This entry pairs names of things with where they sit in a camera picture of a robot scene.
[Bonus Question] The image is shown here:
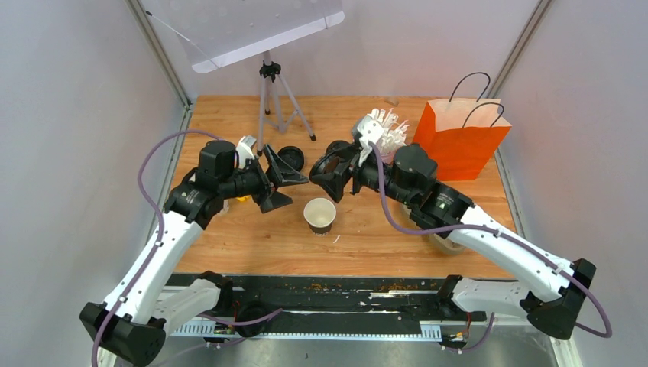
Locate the bundle of wrapped straws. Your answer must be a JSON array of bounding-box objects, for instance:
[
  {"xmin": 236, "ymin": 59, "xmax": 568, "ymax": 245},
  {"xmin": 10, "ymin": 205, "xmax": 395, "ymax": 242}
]
[{"xmin": 367, "ymin": 109, "xmax": 410, "ymax": 157}]

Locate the stack of black lids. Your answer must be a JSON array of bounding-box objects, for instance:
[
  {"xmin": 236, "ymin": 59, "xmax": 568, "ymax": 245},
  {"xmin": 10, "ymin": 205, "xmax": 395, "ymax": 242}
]
[{"xmin": 277, "ymin": 145, "xmax": 305, "ymax": 171}]

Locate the grey tripod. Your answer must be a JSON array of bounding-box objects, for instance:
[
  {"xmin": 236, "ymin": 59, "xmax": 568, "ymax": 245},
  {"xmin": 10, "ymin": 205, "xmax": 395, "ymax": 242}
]
[{"xmin": 257, "ymin": 50, "xmax": 317, "ymax": 155}]

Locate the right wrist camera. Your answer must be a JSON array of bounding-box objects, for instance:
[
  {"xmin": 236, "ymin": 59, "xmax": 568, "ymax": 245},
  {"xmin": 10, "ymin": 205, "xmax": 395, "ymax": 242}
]
[{"xmin": 351, "ymin": 115, "xmax": 385, "ymax": 167}]

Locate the purple cable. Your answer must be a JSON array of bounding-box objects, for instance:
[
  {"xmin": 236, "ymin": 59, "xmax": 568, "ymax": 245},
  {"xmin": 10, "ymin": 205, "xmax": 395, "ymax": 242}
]
[
  {"xmin": 369, "ymin": 143, "xmax": 614, "ymax": 354},
  {"xmin": 91, "ymin": 130, "xmax": 282, "ymax": 367}
]

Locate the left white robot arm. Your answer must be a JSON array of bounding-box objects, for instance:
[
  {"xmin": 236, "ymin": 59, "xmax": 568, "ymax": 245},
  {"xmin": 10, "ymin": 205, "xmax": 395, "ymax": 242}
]
[{"xmin": 79, "ymin": 140, "xmax": 309, "ymax": 366}]

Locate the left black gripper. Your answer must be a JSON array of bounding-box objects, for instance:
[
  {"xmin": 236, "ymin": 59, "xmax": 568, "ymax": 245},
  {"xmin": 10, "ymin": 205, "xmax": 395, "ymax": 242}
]
[{"xmin": 219, "ymin": 145, "xmax": 309, "ymax": 213}]

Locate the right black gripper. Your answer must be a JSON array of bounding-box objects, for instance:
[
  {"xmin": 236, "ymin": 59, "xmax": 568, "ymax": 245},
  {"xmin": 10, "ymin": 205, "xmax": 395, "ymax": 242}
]
[{"xmin": 312, "ymin": 143, "xmax": 414, "ymax": 208}]

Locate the cardboard cup carrier tray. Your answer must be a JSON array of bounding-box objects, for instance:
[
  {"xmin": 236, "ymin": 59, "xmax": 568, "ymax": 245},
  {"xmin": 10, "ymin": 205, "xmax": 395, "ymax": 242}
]
[{"xmin": 400, "ymin": 204, "xmax": 466, "ymax": 256}]

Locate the white reflector board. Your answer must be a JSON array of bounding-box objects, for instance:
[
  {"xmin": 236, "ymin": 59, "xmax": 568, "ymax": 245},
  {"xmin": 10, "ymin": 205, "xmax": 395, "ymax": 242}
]
[{"xmin": 144, "ymin": 0, "xmax": 345, "ymax": 74}]

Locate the orange paper bag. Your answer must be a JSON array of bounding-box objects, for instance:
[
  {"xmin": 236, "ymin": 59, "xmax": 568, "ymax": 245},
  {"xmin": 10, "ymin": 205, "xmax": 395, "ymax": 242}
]
[{"xmin": 413, "ymin": 86, "xmax": 512, "ymax": 181}]

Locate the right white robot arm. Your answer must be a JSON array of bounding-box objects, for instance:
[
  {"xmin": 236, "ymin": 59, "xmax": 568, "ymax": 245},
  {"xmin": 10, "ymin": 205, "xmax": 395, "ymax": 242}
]
[{"xmin": 309, "ymin": 144, "xmax": 596, "ymax": 340}]

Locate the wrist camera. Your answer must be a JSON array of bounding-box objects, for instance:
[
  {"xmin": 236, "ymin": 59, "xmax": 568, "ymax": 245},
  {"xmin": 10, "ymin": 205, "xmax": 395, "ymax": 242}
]
[
  {"xmin": 351, "ymin": 115, "xmax": 385, "ymax": 167},
  {"xmin": 236, "ymin": 135, "xmax": 257, "ymax": 169}
]

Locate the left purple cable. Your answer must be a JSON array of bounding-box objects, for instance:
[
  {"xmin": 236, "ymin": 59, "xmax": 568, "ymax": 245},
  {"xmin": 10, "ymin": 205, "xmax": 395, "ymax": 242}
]
[{"xmin": 91, "ymin": 130, "xmax": 282, "ymax": 367}]

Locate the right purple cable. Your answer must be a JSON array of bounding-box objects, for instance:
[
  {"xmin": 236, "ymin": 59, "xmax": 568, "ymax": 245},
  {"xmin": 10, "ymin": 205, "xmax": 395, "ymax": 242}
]
[{"xmin": 369, "ymin": 143, "xmax": 614, "ymax": 354}]

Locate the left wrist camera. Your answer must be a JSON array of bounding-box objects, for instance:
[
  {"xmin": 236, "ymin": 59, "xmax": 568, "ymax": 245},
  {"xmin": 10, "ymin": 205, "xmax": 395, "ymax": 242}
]
[{"xmin": 236, "ymin": 135, "xmax": 257, "ymax": 169}]

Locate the black cup lid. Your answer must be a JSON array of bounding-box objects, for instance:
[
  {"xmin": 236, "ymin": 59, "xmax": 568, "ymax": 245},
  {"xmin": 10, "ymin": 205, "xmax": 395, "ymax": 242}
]
[
  {"xmin": 326, "ymin": 140, "xmax": 351, "ymax": 154},
  {"xmin": 322, "ymin": 156, "xmax": 340, "ymax": 174}
]

